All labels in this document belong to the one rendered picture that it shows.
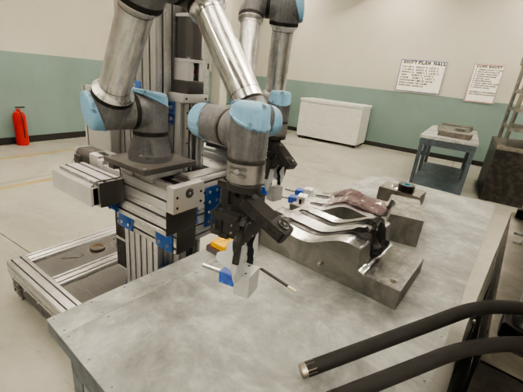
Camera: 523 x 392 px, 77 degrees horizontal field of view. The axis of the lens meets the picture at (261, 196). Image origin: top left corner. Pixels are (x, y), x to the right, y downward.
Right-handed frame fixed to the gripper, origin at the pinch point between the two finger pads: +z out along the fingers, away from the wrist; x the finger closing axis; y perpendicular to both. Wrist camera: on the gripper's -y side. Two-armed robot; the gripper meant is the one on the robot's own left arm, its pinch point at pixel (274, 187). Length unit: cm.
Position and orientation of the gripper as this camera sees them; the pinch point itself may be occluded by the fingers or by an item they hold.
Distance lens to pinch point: 125.4
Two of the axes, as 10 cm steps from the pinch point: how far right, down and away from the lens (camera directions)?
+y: -6.8, -3.2, 6.6
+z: -1.0, 9.3, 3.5
